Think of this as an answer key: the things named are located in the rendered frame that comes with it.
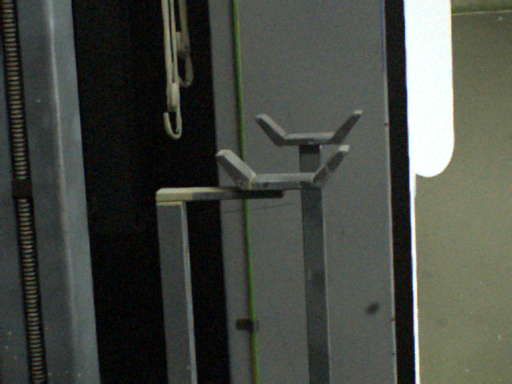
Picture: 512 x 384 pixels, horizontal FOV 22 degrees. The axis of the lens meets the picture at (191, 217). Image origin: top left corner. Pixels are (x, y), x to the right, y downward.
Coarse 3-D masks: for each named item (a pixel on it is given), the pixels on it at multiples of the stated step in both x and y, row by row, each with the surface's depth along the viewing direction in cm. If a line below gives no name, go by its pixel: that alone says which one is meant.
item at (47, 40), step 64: (0, 0) 87; (64, 0) 89; (0, 64) 87; (64, 64) 89; (0, 128) 88; (64, 128) 88; (0, 192) 89; (64, 192) 88; (0, 256) 89; (64, 256) 89; (0, 320) 90; (64, 320) 90
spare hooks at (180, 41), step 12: (180, 0) 143; (180, 12) 143; (168, 36) 139; (180, 36) 141; (168, 48) 139; (180, 48) 141; (168, 60) 139; (168, 72) 139; (168, 84) 140; (180, 84) 144; (168, 96) 140; (168, 108) 139; (168, 120) 138; (180, 120) 141; (168, 132) 139; (180, 132) 141
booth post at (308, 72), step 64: (256, 0) 133; (320, 0) 132; (384, 0) 131; (256, 64) 134; (320, 64) 133; (384, 64) 132; (256, 128) 135; (320, 128) 134; (384, 128) 133; (384, 192) 134; (256, 256) 138; (384, 256) 136; (384, 320) 137
